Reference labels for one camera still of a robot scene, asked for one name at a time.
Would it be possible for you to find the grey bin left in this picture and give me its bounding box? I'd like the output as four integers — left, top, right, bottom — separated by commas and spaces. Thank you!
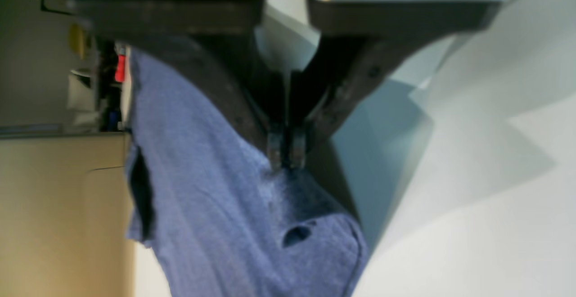
65, 22, 131, 133

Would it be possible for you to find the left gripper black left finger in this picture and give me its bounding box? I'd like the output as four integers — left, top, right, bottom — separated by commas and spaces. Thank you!
68, 0, 285, 169

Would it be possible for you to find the blue grey t-shirt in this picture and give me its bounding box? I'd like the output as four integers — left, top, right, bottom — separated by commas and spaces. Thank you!
126, 49, 368, 297

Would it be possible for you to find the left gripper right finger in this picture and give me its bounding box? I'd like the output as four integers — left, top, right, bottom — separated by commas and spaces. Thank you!
288, 0, 501, 168

